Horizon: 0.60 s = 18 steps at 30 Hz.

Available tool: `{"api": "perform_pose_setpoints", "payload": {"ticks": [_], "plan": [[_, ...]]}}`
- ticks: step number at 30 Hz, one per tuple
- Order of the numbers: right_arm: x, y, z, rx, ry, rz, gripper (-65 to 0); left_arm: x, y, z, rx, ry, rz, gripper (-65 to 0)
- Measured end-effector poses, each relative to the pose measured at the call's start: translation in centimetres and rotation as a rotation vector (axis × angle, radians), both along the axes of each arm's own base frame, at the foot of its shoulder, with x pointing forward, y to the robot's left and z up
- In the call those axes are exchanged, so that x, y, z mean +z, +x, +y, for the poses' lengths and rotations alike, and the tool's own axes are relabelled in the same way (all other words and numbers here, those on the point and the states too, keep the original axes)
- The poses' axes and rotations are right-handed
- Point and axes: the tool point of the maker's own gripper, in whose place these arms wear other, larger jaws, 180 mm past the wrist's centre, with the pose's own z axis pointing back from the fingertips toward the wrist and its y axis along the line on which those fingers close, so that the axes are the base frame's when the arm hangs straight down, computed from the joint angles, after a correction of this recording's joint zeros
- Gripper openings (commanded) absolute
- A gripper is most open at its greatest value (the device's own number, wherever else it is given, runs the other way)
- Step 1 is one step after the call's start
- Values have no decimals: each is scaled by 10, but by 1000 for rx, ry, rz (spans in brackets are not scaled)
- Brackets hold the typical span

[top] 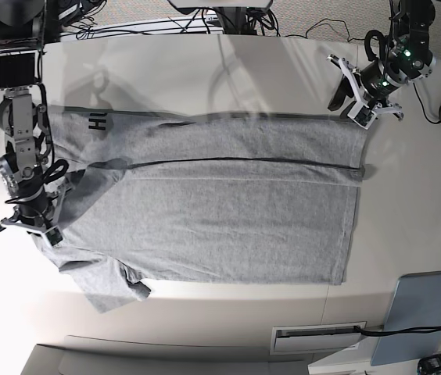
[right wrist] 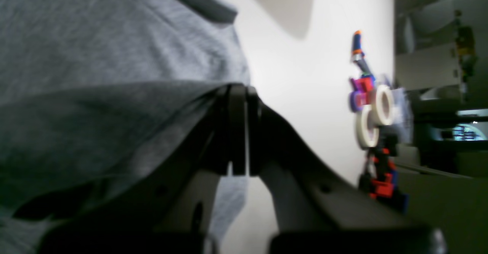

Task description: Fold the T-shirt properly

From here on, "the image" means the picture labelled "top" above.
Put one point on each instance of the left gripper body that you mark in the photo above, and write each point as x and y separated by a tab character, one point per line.
371	92

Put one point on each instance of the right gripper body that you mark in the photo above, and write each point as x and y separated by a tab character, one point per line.
36	205

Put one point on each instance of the grey T-shirt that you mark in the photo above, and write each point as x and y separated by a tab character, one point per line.
211	199

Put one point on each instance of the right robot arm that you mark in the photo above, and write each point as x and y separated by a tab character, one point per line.
29	163

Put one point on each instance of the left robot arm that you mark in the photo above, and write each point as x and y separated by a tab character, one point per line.
395	60

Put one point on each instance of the grey laptop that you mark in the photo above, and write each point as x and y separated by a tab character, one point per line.
416	303

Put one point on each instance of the central camera stand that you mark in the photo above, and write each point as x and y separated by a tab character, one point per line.
240	17

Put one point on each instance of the white cable tray box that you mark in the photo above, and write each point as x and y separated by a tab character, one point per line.
319	338

